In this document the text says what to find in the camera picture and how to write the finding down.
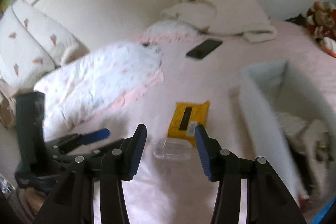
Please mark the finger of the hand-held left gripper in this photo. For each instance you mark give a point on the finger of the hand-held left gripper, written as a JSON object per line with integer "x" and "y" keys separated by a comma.
{"x": 110, "y": 145}
{"x": 94, "y": 134}

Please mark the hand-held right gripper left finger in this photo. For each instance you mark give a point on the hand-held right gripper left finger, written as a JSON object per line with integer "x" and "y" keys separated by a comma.
{"x": 137, "y": 153}

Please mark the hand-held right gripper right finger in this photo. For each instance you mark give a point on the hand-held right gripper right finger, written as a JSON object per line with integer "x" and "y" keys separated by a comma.
{"x": 202, "y": 155}

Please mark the clear ribbed plastic cup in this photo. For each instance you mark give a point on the clear ribbed plastic cup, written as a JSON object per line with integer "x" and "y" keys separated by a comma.
{"x": 170, "y": 149}

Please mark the yellow snack packet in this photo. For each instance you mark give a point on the yellow snack packet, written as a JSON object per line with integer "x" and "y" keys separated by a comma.
{"x": 181, "y": 119}

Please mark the white storage box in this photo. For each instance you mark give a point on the white storage box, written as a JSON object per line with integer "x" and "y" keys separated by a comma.
{"x": 260, "y": 113}

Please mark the plaid pouch with flower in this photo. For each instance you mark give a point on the plaid pouch with flower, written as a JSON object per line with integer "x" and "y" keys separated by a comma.
{"x": 321, "y": 146}

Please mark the brown cloth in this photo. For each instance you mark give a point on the brown cloth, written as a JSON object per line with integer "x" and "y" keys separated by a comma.
{"x": 6, "y": 108}

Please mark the large floral pillow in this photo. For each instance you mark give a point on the large floral pillow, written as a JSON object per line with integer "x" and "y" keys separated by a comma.
{"x": 99, "y": 77}

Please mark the pink bed sheet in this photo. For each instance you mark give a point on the pink bed sheet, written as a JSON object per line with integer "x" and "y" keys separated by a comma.
{"x": 170, "y": 77}

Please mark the white printed cushion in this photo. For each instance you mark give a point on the white printed cushion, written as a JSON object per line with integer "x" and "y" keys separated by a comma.
{"x": 31, "y": 37}

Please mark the black smartphone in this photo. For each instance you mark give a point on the black smartphone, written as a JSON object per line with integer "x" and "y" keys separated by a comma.
{"x": 204, "y": 48}

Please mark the small floral pillow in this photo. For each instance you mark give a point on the small floral pillow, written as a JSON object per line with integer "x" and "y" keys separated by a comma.
{"x": 168, "y": 29}

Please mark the cream fleece blanket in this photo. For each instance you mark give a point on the cream fleece blanket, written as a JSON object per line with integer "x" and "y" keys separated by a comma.
{"x": 225, "y": 8}

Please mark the dark cloth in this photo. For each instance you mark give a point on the dark cloth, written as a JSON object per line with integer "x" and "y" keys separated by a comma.
{"x": 296, "y": 19}

